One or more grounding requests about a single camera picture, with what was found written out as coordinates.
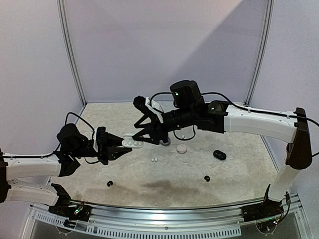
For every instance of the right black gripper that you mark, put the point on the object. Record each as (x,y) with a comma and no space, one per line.
(157,126)

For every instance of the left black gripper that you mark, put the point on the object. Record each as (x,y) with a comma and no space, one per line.
(111,144)

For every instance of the white oblong charging case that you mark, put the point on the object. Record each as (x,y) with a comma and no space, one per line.
(128,142)

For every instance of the blue earbud charging case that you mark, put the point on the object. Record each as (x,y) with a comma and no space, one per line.
(165,143)

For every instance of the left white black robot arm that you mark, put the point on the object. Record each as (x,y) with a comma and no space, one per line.
(61,163)

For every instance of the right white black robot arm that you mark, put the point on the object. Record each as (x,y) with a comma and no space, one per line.
(226,116)

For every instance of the black earbud charging case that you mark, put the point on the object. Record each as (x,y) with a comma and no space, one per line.
(219,155)

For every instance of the black earbud right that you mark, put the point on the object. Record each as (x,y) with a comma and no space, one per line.
(207,178)

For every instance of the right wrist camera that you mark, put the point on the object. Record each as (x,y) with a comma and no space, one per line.
(150,108)

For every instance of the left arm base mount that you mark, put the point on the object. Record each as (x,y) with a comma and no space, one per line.
(72,211)

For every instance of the left aluminium corner post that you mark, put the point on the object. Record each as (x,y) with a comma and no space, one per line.
(70,52)

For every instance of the aluminium corner post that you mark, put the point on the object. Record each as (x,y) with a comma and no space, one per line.
(70,52)
(261,51)

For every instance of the aluminium front rail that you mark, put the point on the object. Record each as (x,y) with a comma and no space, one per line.
(216,222)

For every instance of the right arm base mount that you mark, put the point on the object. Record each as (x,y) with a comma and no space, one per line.
(266,209)

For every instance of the right aluminium corner post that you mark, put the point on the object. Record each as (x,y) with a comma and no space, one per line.
(261,51)

